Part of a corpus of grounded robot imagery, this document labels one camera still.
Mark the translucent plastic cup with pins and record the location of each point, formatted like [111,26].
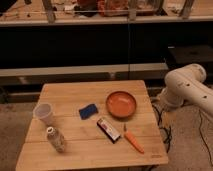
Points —
[44,113]

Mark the black rectangular box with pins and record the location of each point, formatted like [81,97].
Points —
[109,130]

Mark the orange toy carrot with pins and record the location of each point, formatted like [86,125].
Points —
[132,140]

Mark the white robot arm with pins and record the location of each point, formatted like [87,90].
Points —
[186,83]

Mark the blue sponge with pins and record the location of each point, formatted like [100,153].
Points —
[88,111]

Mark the wooden folding table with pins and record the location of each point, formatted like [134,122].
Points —
[87,147]

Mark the orange bowl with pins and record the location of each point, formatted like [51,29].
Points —
[121,104]

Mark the black box on shelf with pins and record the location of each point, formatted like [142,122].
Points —
[184,55]

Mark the metal shelf rack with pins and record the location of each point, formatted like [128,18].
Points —
[71,40]

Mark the small clear plastic bottle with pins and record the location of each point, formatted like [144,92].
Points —
[55,137]

